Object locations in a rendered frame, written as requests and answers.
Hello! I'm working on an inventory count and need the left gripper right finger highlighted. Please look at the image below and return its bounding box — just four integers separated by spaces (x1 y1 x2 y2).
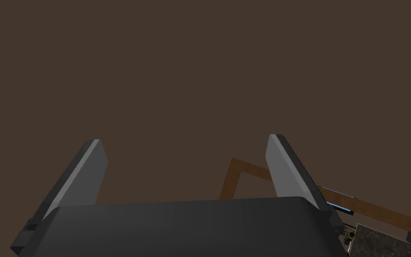
265 133 345 233

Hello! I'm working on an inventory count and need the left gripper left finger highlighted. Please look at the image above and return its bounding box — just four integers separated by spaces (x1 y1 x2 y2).
25 139 108 230

